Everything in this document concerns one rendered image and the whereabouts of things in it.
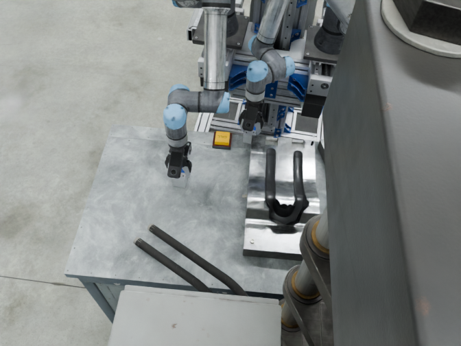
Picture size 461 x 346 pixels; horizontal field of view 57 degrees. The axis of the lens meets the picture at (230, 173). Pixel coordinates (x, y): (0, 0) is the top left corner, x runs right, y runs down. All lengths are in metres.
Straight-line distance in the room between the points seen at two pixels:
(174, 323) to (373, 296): 0.52
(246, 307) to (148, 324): 0.18
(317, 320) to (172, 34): 3.02
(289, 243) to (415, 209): 1.26
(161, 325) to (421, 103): 0.60
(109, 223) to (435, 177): 1.46
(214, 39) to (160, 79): 1.87
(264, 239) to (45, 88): 2.33
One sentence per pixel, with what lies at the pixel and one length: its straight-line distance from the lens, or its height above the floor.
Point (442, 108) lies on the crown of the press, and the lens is 0.37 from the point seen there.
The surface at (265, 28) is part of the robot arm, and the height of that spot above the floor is 1.25.
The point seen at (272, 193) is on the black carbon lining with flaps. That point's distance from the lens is 1.57.
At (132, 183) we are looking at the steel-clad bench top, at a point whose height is 0.80.
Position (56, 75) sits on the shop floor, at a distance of 3.52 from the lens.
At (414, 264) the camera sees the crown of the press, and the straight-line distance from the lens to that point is 0.29.
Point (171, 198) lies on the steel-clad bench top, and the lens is 1.70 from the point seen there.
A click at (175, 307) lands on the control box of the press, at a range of 0.81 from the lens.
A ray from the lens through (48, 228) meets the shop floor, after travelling 2.71.
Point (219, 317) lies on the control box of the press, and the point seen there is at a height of 1.47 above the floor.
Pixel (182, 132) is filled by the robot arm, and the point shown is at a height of 1.12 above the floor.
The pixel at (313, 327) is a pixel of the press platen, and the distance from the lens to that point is 1.01.
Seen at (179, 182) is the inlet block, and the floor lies 0.83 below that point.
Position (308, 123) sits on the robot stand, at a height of 0.21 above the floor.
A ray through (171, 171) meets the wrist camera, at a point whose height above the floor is 0.98.
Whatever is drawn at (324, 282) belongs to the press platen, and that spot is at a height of 1.54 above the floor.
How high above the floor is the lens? 2.25
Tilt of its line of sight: 55 degrees down
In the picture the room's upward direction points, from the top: 3 degrees clockwise
